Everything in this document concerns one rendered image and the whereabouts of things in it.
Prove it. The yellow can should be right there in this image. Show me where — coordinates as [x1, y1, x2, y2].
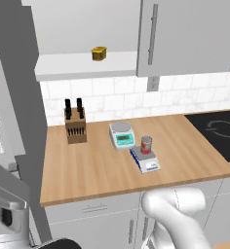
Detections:
[91, 46, 108, 62]

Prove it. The wooden knife block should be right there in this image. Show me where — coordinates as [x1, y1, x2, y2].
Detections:
[63, 107, 89, 145]

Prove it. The grey base cabinet run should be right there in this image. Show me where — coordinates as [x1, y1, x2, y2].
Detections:
[198, 176, 230, 249]

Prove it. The grey drawer handle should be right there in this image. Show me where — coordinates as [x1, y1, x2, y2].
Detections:
[82, 203, 109, 214]

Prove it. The white scale with blue edge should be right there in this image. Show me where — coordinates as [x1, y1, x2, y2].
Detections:
[129, 145, 162, 175]

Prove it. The closed grey cabinet door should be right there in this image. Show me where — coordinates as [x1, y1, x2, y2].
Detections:
[135, 0, 230, 79]

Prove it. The white wall cabinet with shelf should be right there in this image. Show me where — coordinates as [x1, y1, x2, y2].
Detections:
[20, 0, 142, 83]

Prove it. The grey base door handle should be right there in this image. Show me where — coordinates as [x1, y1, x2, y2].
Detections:
[128, 219, 135, 245]
[141, 216, 150, 241]

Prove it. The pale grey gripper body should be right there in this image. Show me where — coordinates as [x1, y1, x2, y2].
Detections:
[0, 160, 30, 209]

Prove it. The black hob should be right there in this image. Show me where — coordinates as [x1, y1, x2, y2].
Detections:
[183, 109, 230, 163]

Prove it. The red can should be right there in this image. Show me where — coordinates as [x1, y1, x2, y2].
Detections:
[139, 135, 154, 156]

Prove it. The black knife handle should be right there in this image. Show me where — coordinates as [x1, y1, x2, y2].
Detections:
[64, 98, 72, 121]
[75, 97, 86, 120]

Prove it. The grey wall outlet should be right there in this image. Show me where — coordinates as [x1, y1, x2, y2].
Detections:
[146, 76, 161, 92]

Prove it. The white scale with green display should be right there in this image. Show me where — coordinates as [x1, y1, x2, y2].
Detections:
[108, 121, 135, 152]

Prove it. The grey drawer front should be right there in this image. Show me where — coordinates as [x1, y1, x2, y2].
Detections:
[43, 191, 143, 227]

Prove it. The grey base cabinet door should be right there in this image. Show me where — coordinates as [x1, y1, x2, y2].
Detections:
[48, 208, 140, 249]
[136, 207, 159, 249]

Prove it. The grey bar door handle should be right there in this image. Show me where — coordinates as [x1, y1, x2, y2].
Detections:
[147, 3, 160, 66]

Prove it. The open grey cabinet door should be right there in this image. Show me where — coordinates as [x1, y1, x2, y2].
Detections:
[0, 0, 54, 244]

